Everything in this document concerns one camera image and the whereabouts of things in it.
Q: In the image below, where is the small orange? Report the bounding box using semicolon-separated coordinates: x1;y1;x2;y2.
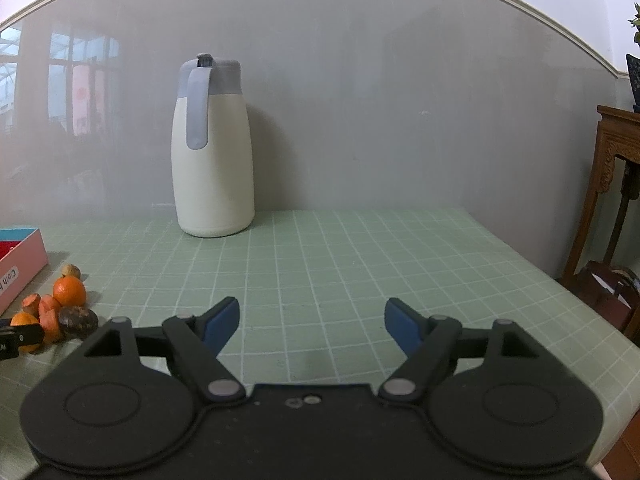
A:
10;312;43;353

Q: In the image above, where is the beige longan nut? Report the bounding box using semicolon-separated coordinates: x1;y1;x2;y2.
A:
61;263;81;280

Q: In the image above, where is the orange carrot piece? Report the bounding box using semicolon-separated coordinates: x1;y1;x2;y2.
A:
38;295;63;344

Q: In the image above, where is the white thermos jug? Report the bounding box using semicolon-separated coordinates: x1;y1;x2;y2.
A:
170;53;255;237

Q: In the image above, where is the colourful cardboard box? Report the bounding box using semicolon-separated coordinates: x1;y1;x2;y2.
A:
0;228;48;313

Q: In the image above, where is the dark mangosteen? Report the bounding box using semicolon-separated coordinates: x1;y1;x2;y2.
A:
58;306;99;340

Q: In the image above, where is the carved wooden side table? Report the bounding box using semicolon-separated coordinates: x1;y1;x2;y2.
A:
560;105;639;344

